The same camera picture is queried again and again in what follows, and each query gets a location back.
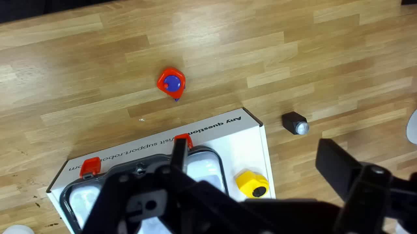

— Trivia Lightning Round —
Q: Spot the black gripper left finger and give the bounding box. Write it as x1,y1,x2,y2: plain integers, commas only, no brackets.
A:
82,138,227,234

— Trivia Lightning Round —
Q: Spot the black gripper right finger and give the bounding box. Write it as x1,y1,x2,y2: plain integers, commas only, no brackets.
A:
315,138,417,234

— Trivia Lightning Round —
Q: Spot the red measuring tape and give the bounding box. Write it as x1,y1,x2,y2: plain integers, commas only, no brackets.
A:
156,66,188,103

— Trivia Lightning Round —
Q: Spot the white cardboard box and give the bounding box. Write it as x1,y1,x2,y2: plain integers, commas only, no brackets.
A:
46,106,278,234

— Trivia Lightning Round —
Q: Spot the yellow measuring tape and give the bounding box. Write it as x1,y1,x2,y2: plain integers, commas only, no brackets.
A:
235,169,271,200

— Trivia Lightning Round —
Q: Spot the small black silver-topped object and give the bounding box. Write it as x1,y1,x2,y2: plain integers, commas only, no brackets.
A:
280,110,311,136

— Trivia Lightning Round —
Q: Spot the grey pot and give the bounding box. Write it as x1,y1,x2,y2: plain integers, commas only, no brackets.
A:
0,223,37,234

